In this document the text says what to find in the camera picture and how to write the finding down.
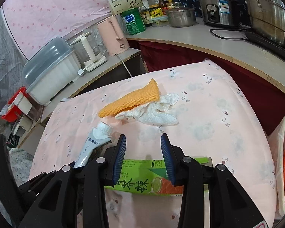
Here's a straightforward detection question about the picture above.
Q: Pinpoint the glass kettle white handle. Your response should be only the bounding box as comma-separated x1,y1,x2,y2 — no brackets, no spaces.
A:
70,32,107,76

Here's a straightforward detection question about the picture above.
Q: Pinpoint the small steel pot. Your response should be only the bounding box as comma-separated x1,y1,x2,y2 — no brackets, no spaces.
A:
166,2,196,27

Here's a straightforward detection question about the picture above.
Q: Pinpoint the pink electric kettle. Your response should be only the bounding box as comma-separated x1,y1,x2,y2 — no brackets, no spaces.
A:
97,15,130,56

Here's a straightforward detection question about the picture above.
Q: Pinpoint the red plastic basket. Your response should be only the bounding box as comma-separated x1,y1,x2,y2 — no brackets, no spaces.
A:
1,86,28,123

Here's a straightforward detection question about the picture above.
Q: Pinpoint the orange mesh sponge cloth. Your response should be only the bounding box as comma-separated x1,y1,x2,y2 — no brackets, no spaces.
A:
98,79,160,118

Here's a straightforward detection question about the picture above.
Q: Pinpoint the white dish box clear lid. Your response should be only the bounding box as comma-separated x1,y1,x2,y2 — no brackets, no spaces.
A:
22,36,81,105

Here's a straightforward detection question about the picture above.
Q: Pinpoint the dark sauce bottle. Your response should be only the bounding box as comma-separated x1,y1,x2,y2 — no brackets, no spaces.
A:
158,0,168,15

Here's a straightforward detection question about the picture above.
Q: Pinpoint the steel rice cooker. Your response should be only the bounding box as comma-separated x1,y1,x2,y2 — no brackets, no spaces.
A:
199,0,240,28

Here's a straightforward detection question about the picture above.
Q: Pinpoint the dark red cabinet curtain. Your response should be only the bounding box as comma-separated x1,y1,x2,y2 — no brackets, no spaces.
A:
128,40,285,138

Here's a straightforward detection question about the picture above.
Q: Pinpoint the black induction cooktop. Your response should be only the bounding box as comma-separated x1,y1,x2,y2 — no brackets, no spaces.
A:
245,29,285,61

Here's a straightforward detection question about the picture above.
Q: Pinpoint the large steel steamer pot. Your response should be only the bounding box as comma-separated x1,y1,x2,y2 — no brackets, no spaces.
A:
246,0,285,46

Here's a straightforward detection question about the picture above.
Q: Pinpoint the pink dotted curtain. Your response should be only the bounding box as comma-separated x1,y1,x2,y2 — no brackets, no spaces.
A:
0,0,162,61

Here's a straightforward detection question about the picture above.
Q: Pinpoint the green tin can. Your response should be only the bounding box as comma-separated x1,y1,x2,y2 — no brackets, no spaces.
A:
120,8,146,35

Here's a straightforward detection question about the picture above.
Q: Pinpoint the white trash bin with liner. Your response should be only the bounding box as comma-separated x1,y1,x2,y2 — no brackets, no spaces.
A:
268,116,285,218

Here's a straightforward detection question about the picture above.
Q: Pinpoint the white toothpaste tube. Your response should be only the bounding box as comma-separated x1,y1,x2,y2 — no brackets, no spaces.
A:
74,121,113,168

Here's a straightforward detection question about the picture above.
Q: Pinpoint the yellow label jar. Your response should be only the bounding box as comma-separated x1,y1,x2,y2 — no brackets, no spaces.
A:
149,4,165,19

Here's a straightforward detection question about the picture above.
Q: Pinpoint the white paper towel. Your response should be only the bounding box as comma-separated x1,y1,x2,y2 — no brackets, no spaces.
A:
115,93,179,126

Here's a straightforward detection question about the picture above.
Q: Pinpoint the black power cable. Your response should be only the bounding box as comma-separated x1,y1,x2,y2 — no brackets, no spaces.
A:
208,27,252,41

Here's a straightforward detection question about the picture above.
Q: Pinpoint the green tea carton box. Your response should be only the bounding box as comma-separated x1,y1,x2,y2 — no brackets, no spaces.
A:
104,156,214,197

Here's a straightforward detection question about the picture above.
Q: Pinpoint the pink patterned tablecloth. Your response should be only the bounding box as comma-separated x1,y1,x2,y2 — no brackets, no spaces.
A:
30,60,276,226

